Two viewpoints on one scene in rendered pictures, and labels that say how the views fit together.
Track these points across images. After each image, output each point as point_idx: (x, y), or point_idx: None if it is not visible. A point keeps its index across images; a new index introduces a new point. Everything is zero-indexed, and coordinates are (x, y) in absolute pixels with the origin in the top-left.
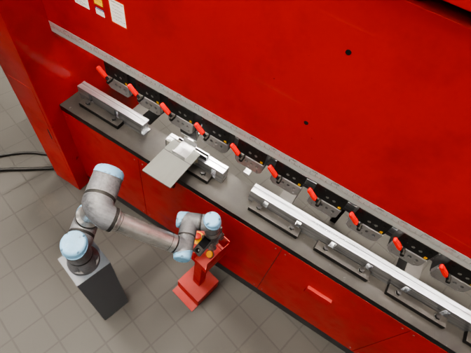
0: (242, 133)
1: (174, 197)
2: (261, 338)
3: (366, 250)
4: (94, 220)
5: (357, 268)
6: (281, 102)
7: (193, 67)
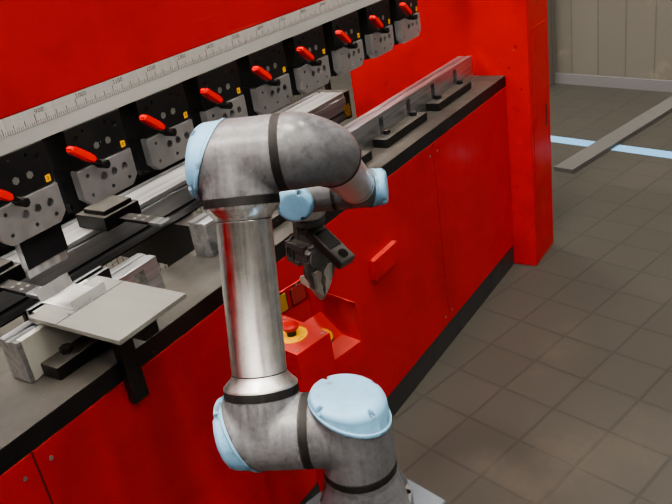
0: (133, 81)
1: (157, 443)
2: (451, 444)
3: None
4: (344, 136)
5: None
6: None
7: None
